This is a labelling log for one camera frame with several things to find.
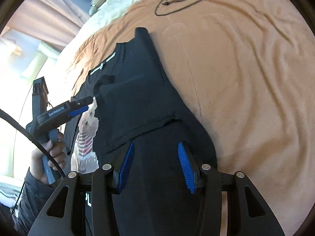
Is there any black teddy bear t-shirt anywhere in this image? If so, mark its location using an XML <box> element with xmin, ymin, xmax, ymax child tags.
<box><xmin>75</xmin><ymin>28</ymin><xmax>217</xmax><ymax>235</ymax></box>

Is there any dark sleeve left forearm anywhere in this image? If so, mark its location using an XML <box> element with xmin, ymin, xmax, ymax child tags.
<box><xmin>14</xmin><ymin>171</ymin><xmax>54</xmax><ymax>235</ymax></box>

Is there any person's left hand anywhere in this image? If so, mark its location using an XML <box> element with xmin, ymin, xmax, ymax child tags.
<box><xmin>29</xmin><ymin>133</ymin><xmax>66</xmax><ymax>186</ymax></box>

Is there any pink curtain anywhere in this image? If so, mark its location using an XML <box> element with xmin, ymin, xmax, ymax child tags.
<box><xmin>1</xmin><ymin>0</ymin><xmax>91</xmax><ymax>51</ymax></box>

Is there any cream white duvet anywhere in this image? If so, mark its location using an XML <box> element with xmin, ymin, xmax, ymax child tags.
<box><xmin>57</xmin><ymin>0</ymin><xmax>140</xmax><ymax>64</ymax></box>

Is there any brown bed blanket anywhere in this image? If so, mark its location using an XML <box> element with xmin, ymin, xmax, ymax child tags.
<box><xmin>67</xmin><ymin>0</ymin><xmax>314</xmax><ymax>235</ymax></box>

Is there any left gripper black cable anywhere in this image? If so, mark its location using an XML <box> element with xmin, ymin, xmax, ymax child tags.
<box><xmin>0</xmin><ymin>108</ymin><xmax>67</xmax><ymax>179</ymax></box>

